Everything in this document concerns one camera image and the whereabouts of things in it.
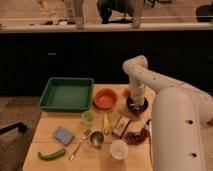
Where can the black office chair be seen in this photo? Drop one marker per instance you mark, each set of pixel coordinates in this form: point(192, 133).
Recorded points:
point(132, 9)

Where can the green pepper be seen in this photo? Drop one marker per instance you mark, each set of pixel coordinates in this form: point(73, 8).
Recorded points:
point(59, 153)

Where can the metal measuring cup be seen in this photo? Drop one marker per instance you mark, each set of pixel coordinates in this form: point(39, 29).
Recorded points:
point(97, 139)

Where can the blue sponge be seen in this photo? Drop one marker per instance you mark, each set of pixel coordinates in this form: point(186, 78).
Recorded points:
point(63, 135)

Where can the orange bowl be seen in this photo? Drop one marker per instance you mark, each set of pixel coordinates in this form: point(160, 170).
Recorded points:
point(105, 99)

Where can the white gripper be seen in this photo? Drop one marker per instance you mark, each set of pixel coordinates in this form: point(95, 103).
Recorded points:
point(137, 90)

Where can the green cup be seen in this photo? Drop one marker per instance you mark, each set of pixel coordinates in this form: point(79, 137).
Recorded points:
point(87, 118)

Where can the purple bowl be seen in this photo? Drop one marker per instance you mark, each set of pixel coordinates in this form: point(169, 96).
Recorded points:
point(136, 108)

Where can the silver fork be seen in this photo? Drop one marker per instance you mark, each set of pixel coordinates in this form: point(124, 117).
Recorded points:
point(84, 137)

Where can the brown grape bunch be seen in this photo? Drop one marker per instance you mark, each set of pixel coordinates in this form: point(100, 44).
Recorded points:
point(136, 138)

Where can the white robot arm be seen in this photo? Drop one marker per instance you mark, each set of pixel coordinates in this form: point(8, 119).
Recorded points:
point(179, 110)

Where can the clear plastic cup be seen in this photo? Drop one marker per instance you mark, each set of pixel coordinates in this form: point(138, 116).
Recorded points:
point(119, 149)

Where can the green tray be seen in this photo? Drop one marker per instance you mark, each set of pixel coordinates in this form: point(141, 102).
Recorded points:
point(63, 94)

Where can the brown snack box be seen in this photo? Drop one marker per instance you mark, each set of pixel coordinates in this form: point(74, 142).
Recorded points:
point(121, 126)

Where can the small orange fruit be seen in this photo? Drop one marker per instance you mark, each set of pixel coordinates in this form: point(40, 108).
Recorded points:
point(126, 92)

